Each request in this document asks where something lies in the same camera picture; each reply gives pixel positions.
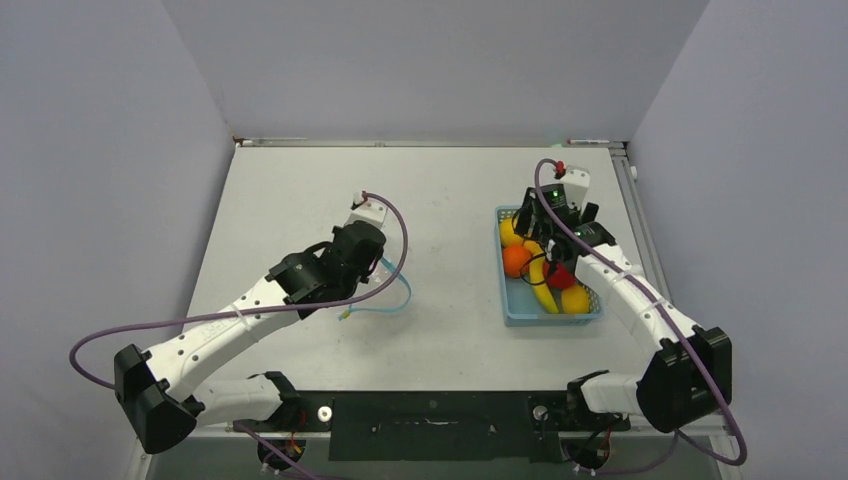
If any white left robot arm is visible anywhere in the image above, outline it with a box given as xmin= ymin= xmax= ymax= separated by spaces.
xmin=113 ymin=216 xmax=386 ymax=454

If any red apple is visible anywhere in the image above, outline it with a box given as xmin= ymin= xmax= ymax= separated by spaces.
xmin=542 ymin=261 xmax=577 ymax=290

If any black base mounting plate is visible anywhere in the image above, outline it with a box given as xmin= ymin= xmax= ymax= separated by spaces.
xmin=245 ymin=390 xmax=631 ymax=463

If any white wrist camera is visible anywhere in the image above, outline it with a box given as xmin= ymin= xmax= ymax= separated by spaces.
xmin=554 ymin=160 xmax=591 ymax=210
xmin=344 ymin=191 xmax=387 ymax=229

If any light blue plastic basket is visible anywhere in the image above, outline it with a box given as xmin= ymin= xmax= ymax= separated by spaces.
xmin=495 ymin=206 xmax=604 ymax=327

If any orange fruit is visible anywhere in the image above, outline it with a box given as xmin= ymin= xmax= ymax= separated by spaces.
xmin=502 ymin=244 xmax=533 ymax=279

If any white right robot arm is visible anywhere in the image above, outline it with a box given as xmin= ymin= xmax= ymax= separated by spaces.
xmin=510 ymin=183 xmax=732 ymax=433

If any yellow banana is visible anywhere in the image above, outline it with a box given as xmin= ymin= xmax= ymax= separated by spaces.
xmin=522 ymin=241 xmax=560 ymax=314

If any clear zip top bag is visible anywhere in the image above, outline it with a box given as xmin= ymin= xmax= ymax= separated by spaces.
xmin=337 ymin=258 xmax=413 ymax=321

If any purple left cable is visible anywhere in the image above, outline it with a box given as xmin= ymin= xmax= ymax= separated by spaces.
xmin=68 ymin=190 xmax=409 ymax=480

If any aluminium frame rail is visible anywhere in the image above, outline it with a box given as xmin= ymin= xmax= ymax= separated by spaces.
xmin=608 ymin=142 xmax=675 ymax=314
xmin=135 ymin=390 xmax=733 ymax=440

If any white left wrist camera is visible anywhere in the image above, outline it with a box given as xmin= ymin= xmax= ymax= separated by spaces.
xmin=344 ymin=191 xmax=387 ymax=229

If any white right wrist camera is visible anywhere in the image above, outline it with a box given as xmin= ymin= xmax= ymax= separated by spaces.
xmin=554 ymin=160 xmax=591 ymax=210

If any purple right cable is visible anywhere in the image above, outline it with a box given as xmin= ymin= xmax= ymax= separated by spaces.
xmin=533 ymin=157 xmax=749 ymax=468

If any small yellow fruit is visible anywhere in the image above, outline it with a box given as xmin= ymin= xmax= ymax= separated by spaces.
xmin=560 ymin=284 xmax=592 ymax=315

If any purple cable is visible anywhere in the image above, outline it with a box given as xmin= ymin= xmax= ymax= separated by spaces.
xmin=533 ymin=157 xmax=749 ymax=468
xmin=68 ymin=190 xmax=409 ymax=480

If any yellow lemon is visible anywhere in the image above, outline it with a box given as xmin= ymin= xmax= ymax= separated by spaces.
xmin=498 ymin=218 xmax=524 ymax=249

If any aluminium right frame rail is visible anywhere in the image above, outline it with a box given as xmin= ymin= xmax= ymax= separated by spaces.
xmin=608 ymin=142 xmax=675 ymax=314

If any aluminium front frame rail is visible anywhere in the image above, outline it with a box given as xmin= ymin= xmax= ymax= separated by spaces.
xmin=135 ymin=390 xmax=733 ymax=440

